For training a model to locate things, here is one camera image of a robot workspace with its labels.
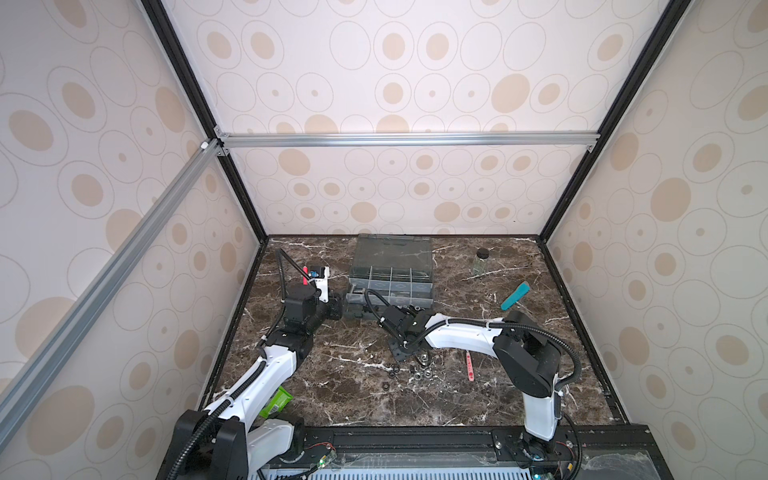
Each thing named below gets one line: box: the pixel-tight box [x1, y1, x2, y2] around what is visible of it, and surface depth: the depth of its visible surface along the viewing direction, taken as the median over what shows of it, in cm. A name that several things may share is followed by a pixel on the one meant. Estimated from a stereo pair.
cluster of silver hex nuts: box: [388, 353, 433, 381], surface depth 87 cm
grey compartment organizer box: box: [346, 234, 434, 317], surface depth 112 cm
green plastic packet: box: [260, 386, 294, 419], surface depth 81 cm
